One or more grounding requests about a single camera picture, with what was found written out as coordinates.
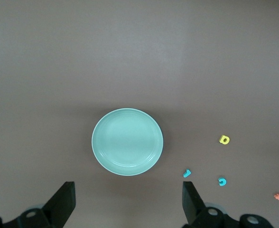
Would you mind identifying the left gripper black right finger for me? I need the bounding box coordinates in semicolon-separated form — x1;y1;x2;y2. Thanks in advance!
177;180;277;228

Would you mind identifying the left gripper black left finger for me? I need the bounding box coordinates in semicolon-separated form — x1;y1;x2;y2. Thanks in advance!
0;181;76;228

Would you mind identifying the green plate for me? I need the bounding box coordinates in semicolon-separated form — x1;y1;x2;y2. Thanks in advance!
91;108;164;177

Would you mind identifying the brown paper table cover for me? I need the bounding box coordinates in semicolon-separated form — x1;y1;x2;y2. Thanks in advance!
0;0;279;228

